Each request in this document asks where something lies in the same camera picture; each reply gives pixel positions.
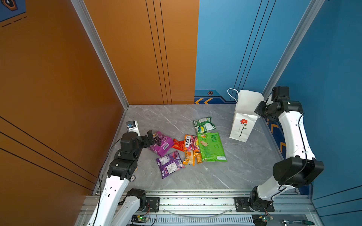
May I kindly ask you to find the purple snack bag white label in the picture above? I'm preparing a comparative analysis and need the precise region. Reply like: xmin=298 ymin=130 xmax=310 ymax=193
xmin=156 ymin=151 xmax=185 ymax=179

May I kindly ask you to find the white paper bag with flowers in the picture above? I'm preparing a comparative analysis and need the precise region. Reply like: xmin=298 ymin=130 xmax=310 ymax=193
xmin=227 ymin=88 xmax=264 ymax=142

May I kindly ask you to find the small green snack bag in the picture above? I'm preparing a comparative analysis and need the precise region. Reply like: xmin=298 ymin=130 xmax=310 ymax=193
xmin=193 ymin=117 xmax=216 ymax=134

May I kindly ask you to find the large green chips bag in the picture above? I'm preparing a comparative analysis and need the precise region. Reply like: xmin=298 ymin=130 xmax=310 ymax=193
xmin=198 ymin=132 xmax=227 ymax=162

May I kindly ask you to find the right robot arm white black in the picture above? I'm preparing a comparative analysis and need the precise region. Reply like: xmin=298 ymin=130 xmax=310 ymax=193
xmin=248 ymin=97 xmax=324 ymax=211

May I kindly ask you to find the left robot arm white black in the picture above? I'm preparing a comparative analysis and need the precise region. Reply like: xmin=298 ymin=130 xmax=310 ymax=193
xmin=87 ymin=130 xmax=155 ymax=226

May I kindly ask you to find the purple grape candy bag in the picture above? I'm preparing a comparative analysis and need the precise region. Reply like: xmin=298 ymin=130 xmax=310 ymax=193
xmin=149 ymin=131 xmax=174 ymax=157

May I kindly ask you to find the colourful candy bag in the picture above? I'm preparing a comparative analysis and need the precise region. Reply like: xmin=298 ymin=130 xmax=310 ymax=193
xmin=183 ymin=134 xmax=200 ymax=152

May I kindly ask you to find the red snack packet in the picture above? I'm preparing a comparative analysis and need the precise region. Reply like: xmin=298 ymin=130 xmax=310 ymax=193
xmin=172 ymin=138 xmax=184 ymax=152

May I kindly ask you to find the orange snack packet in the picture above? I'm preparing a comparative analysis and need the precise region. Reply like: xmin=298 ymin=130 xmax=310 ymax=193
xmin=183 ymin=151 xmax=202 ymax=166

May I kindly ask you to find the green circuit board left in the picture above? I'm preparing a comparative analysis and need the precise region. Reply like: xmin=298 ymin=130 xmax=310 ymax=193
xmin=130 ymin=215 xmax=150 ymax=225

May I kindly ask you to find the circuit board right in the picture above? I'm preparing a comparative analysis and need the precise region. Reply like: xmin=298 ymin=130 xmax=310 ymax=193
xmin=252 ymin=215 xmax=274 ymax=226

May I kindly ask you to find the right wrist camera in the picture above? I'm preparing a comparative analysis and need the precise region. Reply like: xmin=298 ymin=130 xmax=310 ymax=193
xmin=271 ymin=86 xmax=290 ymax=102

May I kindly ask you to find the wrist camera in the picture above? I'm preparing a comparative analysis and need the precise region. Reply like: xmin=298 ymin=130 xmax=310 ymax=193
xmin=126 ymin=121 xmax=140 ymax=136
xmin=271 ymin=86 xmax=290 ymax=102

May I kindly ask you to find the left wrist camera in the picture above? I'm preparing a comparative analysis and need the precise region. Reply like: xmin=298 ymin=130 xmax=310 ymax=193
xmin=126 ymin=121 xmax=140 ymax=136

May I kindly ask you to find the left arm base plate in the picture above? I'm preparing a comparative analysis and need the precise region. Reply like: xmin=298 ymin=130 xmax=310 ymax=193
xmin=137 ymin=196 xmax=160 ymax=212

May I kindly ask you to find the aluminium rail frame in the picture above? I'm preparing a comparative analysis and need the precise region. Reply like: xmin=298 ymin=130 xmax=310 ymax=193
xmin=74 ymin=189 xmax=323 ymax=226

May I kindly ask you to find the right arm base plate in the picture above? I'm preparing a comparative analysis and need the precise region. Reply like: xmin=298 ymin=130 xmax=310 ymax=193
xmin=234 ymin=196 xmax=275 ymax=212

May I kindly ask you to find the green handled screwdriver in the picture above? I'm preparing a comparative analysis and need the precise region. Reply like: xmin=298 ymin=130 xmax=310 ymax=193
xmin=281 ymin=219 xmax=315 ymax=226

